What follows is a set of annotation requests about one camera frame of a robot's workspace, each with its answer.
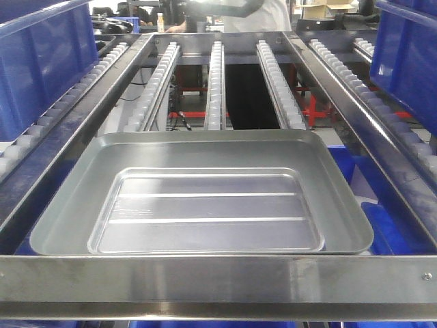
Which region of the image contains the small ribbed silver tray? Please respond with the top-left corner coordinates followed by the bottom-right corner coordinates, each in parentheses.
top-left (87, 167), bottom-right (325, 255)

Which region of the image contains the large silver tray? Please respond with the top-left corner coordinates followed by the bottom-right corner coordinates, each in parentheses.
top-left (30, 130), bottom-right (373, 256)

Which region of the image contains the middle white roller track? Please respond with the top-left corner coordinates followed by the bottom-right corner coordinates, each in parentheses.
top-left (204, 41), bottom-right (226, 131)

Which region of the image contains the white roller track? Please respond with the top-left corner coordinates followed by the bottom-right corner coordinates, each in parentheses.
top-left (204, 41), bottom-right (226, 131)
top-left (122, 42), bottom-right (180, 133)
top-left (256, 40), bottom-right (307, 130)

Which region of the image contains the right white roller track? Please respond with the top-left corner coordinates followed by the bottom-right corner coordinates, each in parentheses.
top-left (256, 40), bottom-right (307, 130)

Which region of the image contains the left white roller track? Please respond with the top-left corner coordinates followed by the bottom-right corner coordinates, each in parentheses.
top-left (122, 42), bottom-right (180, 133)

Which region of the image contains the person in white shirt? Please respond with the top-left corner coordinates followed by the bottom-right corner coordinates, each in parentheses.
top-left (166, 0), bottom-right (292, 33)

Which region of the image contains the yellow bottle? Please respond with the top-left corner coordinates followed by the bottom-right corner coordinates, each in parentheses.
top-left (157, 12), bottom-right (165, 33)

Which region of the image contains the blue bin lower right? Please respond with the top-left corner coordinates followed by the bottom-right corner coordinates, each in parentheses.
top-left (326, 144), bottom-right (431, 256)

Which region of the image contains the blue bin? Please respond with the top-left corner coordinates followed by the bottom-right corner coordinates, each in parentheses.
top-left (1, 1), bottom-right (98, 141)
top-left (326, 144), bottom-right (431, 256)
top-left (370, 0), bottom-right (436, 135)

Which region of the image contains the far right roller track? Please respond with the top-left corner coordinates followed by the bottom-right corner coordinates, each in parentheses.
top-left (309, 39), bottom-right (436, 183)

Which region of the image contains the blue bin upper left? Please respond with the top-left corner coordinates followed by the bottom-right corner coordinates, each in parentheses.
top-left (1, 1), bottom-right (98, 141)

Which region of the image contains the blue bin upper right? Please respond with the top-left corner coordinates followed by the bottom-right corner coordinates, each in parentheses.
top-left (370, 0), bottom-right (436, 135)

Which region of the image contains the far left roller track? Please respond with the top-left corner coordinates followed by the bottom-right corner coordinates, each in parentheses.
top-left (1, 42), bottom-right (128, 180)

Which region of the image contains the red metal floor frame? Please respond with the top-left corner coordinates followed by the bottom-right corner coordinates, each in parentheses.
top-left (167, 64), bottom-right (337, 130)

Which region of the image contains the steel roller rack frame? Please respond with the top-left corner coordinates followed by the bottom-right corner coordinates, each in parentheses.
top-left (1, 32), bottom-right (436, 322)

